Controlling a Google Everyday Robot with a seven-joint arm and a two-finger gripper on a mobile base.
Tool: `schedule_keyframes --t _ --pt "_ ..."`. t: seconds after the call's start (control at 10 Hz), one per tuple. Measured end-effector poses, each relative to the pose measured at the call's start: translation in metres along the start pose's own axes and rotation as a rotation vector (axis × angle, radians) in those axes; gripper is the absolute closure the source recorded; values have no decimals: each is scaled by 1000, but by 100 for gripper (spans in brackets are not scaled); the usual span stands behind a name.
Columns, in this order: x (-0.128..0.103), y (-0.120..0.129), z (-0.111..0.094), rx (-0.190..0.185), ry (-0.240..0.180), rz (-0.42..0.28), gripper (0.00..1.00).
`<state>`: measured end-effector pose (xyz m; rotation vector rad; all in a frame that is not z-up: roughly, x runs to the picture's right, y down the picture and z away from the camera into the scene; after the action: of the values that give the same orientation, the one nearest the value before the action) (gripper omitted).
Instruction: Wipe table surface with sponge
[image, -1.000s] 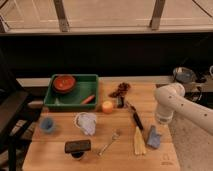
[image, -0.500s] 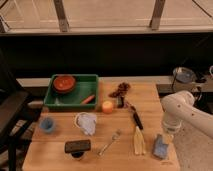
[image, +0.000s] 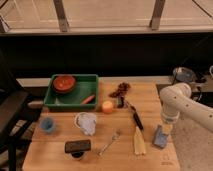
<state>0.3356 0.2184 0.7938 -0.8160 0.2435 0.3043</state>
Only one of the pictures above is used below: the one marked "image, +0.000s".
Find blue sponge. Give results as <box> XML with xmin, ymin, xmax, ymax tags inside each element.
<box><xmin>153</xmin><ymin>125</ymin><xmax>168</xmax><ymax>149</ymax></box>

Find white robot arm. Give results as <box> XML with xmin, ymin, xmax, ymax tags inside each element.
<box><xmin>159</xmin><ymin>83</ymin><xmax>213</xmax><ymax>133</ymax></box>

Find silver fork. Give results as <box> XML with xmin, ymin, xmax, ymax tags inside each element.
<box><xmin>98</xmin><ymin>130</ymin><xmax>121</xmax><ymax>156</ymax></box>

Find small dark green object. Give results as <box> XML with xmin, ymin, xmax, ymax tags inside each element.
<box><xmin>117</xmin><ymin>96</ymin><xmax>124</xmax><ymax>108</ymax></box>

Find dark red grape bunch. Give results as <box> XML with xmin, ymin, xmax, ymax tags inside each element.
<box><xmin>109</xmin><ymin>82</ymin><xmax>131</xmax><ymax>98</ymax></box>

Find orange candle cup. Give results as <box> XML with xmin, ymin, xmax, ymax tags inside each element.
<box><xmin>102</xmin><ymin>101</ymin><xmax>114</xmax><ymax>114</ymax></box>

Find white crumpled cloth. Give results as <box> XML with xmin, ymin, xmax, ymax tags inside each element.
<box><xmin>74</xmin><ymin>112</ymin><xmax>97</xmax><ymax>136</ymax></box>

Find orange carrot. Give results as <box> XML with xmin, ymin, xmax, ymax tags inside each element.
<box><xmin>81</xmin><ymin>95</ymin><xmax>95</xmax><ymax>105</ymax></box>

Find black block on stand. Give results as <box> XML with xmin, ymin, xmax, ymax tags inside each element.
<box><xmin>64</xmin><ymin>139</ymin><xmax>91</xmax><ymax>158</ymax></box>

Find green plastic tray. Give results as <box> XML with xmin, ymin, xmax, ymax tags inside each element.
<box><xmin>44</xmin><ymin>74</ymin><xmax>99</xmax><ymax>111</ymax></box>

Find red-brown bowl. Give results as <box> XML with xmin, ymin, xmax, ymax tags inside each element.
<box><xmin>53</xmin><ymin>75</ymin><xmax>76</xmax><ymax>93</ymax></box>

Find blue small cup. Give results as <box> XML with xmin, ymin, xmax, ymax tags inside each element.
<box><xmin>40</xmin><ymin>117</ymin><xmax>55</xmax><ymax>134</ymax></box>

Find black chair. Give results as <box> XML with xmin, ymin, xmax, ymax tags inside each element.
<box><xmin>0</xmin><ymin>50</ymin><xmax>41</xmax><ymax>171</ymax></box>

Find black handled knife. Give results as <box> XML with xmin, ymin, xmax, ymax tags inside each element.
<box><xmin>125</xmin><ymin>100</ymin><xmax>143</xmax><ymax>130</ymax></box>

